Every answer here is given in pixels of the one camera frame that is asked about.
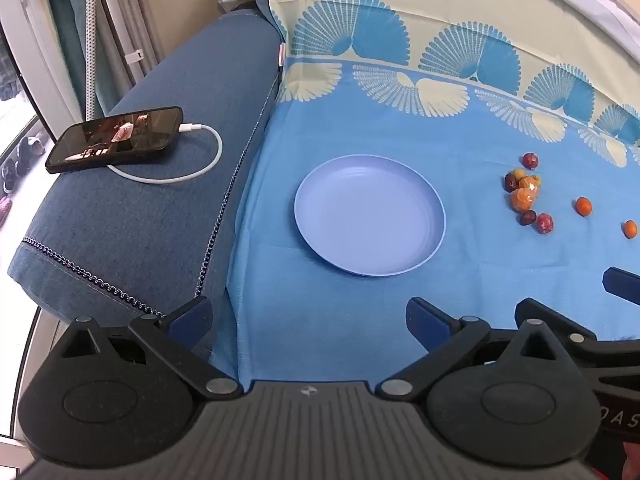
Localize teal curtain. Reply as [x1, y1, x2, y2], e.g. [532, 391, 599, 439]
[40, 0, 103, 111]

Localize plastic-wrapped mandarin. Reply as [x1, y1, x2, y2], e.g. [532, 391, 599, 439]
[510, 187, 540, 212]

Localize light blue plastic plate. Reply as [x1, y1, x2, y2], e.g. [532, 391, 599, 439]
[293, 155, 447, 277]

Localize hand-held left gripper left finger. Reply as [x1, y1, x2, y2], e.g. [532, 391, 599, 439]
[60, 296, 244, 402]

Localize pair of dark shoes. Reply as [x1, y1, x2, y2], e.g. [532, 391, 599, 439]
[0, 130, 48, 196]

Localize white charging cable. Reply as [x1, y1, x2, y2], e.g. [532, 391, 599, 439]
[107, 122, 224, 184]

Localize blue fan-print bedsheet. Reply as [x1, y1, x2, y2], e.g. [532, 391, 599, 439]
[215, 0, 640, 392]

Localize blue denim bolster cushion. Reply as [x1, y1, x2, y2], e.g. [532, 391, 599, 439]
[7, 7, 287, 386]

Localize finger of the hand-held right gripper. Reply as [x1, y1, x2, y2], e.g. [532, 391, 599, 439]
[602, 267, 640, 306]
[515, 299, 640, 378]

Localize grey-white curtain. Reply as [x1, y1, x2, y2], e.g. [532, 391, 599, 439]
[95, 0, 168, 88]

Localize black-dotted white strap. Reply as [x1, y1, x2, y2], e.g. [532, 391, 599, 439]
[84, 0, 99, 121]

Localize black smartphone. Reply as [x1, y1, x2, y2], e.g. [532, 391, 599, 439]
[45, 106, 184, 175]

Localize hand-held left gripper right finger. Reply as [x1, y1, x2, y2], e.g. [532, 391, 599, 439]
[375, 297, 558, 403]

